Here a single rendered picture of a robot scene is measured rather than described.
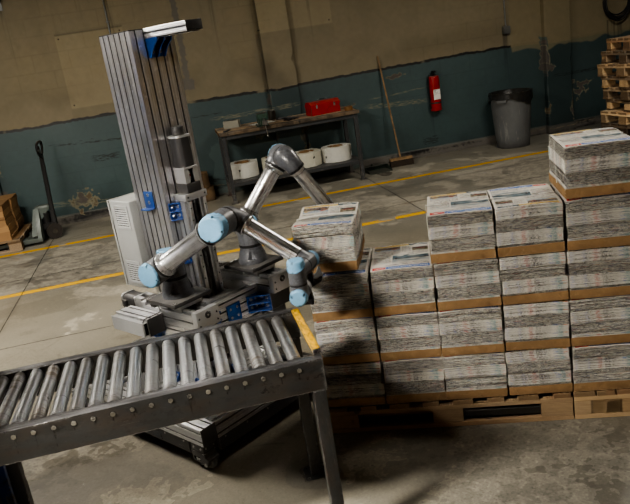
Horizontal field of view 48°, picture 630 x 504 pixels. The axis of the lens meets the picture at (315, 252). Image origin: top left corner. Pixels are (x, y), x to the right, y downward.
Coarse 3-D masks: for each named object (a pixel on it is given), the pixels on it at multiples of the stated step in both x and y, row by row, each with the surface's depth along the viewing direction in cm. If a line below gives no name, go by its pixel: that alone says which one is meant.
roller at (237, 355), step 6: (228, 330) 289; (234, 330) 289; (228, 336) 284; (234, 336) 282; (228, 342) 280; (234, 342) 276; (240, 342) 280; (234, 348) 271; (240, 348) 271; (234, 354) 266; (240, 354) 265; (234, 360) 262; (240, 360) 260; (234, 366) 258; (240, 366) 255; (246, 366) 256
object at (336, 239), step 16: (304, 224) 325; (320, 224) 320; (336, 224) 319; (352, 224) 318; (304, 240) 323; (320, 240) 323; (336, 240) 322; (352, 240) 320; (320, 256) 324; (336, 256) 323; (352, 256) 322
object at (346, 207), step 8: (304, 208) 352; (312, 208) 349; (320, 208) 348; (328, 208) 346; (336, 208) 345; (344, 208) 343; (352, 208) 342; (304, 216) 343; (360, 216) 349; (360, 224) 348; (360, 232) 347; (360, 240) 346
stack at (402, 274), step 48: (336, 288) 328; (384, 288) 326; (432, 288) 322; (480, 288) 319; (528, 288) 316; (336, 336) 335; (384, 336) 332; (432, 336) 330; (480, 336) 326; (528, 336) 323; (336, 384) 344; (384, 384) 344; (432, 384) 337; (480, 384) 334; (528, 384) 331; (336, 432) 352
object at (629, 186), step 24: (576, 192) 300; (600, 192) 299; (624, 192) 298; (576, 240) 306; (600, 240) 305; (624, 240) 304; (600, 288) 311; (624, 288) 310; (600, 336) 318; (624, 336) 317; (576, 384) 327; (600, 384) 326; (624, 384) 324
